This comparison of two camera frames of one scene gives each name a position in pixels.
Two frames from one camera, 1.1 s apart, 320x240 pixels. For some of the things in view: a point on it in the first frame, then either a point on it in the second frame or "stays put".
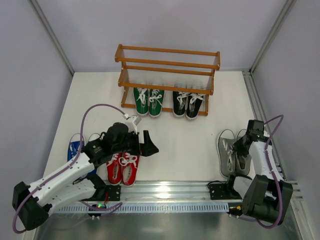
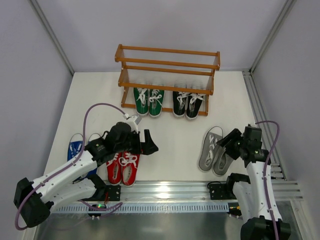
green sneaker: (141, 100) stays put
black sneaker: (179, 103) stays put
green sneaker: (155, 102) stays put
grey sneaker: (226, 154) -> (210, 149)
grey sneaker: (243, 163) -> (222, 161)
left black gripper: (141, 143) stays put
